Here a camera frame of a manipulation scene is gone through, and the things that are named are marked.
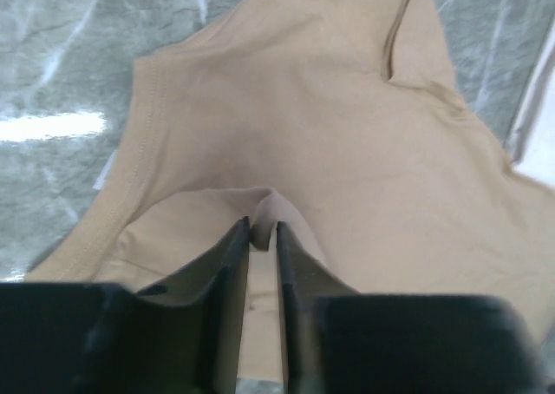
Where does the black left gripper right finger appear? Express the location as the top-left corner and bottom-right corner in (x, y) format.
(276, 223), (546, 393)

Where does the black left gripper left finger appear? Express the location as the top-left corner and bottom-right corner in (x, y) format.
(1, 219), (250, 393)

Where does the beige t shirt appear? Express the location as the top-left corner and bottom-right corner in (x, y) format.
(27, 0), (554, 381)

